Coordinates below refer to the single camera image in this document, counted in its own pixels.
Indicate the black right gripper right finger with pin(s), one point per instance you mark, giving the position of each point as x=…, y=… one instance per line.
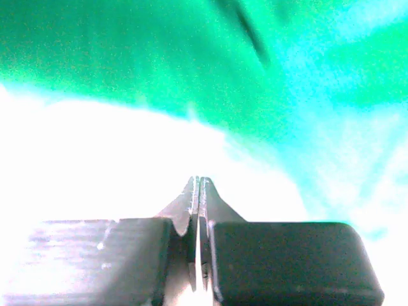
x=281, y=263

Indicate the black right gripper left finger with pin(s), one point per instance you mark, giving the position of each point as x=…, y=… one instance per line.
x=139, y=261

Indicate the green t shirt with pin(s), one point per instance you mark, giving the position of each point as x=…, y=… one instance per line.
x=317, y=88

